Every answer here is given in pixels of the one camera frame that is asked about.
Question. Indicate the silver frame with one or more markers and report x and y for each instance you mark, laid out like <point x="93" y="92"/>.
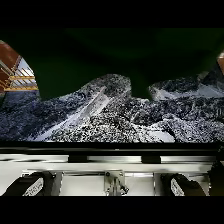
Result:
<point x="100" y="168"/>

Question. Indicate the dark green T-shirt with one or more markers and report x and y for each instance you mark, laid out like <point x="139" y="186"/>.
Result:
<point x="100" y="56"/>

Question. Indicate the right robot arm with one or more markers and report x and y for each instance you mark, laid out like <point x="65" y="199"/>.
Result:
<point x="186" y="186"/>

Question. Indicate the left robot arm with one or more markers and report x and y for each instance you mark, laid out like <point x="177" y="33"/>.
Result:
<point x="23" y="185"/>

